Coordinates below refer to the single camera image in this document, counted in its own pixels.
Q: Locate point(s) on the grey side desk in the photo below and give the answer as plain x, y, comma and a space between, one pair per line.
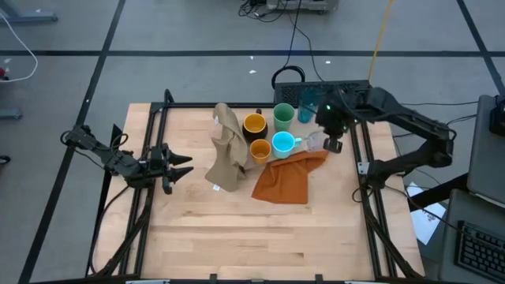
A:
453, 209

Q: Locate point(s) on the clear plastic cup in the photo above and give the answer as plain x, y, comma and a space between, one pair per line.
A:
313, 144

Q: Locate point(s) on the beige cloth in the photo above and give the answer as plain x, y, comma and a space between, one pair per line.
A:
229, 158

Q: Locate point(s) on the orange cloth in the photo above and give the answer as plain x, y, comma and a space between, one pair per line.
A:
284, 181

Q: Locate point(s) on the grey metal floor foot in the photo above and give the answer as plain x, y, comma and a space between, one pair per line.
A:
10, 114
35, 17

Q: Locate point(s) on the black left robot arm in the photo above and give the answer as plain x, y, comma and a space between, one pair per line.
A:
110, 158

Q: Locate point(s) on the black desk leg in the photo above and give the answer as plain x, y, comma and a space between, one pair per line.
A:
438, 193

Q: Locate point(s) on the light blue bowl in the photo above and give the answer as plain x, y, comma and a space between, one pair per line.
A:
283, 144

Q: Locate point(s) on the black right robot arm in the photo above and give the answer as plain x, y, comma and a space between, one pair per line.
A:
410, 117

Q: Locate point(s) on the white paper sheet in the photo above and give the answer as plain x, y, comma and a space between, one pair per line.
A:
428, 226

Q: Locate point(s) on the black box device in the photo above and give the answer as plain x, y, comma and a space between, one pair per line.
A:
498, 118

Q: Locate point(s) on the blue translucent faceted tumbler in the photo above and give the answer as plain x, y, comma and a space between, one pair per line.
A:
308, 104

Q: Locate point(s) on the black perforated computer case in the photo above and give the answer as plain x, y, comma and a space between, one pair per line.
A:
288, 92

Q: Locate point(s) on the black metal table frame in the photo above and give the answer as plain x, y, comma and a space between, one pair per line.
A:
189, 105

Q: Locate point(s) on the small red object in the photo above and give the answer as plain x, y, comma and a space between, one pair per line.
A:
3, 73

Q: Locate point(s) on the black mug orange inside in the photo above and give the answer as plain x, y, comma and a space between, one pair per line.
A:
254, 124

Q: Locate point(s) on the grey equipment cart base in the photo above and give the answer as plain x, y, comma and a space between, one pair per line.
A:
315, 4

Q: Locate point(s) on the black keyboard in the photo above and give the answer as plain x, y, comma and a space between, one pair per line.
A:
481, 252

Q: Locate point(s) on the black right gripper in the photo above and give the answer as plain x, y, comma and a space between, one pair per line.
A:
333, 116

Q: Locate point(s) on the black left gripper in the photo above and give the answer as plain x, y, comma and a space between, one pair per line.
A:
154, 173

